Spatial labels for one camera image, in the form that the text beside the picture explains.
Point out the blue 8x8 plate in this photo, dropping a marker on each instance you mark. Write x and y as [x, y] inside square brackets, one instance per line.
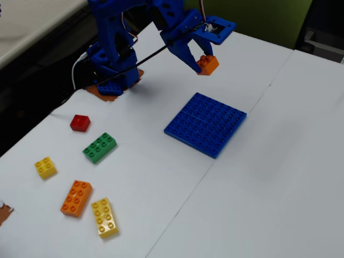
[204, 126]

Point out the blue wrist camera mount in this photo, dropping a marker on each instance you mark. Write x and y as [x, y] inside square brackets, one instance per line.
[228, 27]

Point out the white paper sheet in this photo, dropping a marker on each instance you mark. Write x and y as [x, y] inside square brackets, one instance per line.
[268, 188]
[147, 201]

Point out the green panel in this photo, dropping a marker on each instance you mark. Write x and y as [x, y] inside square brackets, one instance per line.
[255, 16]

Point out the white side table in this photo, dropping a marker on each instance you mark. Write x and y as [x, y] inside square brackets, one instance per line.
[27, 21]

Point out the grey shelf frame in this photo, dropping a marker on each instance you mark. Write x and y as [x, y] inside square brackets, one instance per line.
[322, 43]

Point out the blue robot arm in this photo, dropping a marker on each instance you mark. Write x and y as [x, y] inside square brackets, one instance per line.
[113, 40]

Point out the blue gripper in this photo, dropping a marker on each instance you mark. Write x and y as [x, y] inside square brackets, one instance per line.
[179, 46]

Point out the orange 2x2 block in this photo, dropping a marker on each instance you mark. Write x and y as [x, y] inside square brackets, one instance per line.
[209, 67]

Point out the yellow 2x4 block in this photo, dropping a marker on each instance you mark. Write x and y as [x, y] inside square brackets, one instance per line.
[105, 219]

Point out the red 2x2 block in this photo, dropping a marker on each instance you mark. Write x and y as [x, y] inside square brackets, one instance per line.
[80, 124]

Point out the brown patch under robot base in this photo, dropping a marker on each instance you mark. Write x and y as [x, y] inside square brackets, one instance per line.
[107, 99]

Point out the green 2x4 block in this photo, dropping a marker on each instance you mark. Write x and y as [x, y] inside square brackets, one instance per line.
[99, 149]

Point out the yellow 2x2 block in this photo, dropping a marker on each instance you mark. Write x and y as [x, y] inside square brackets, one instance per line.
[45, 168]

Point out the orange 2x4 block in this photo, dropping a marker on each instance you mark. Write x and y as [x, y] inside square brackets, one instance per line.
[76, 199]

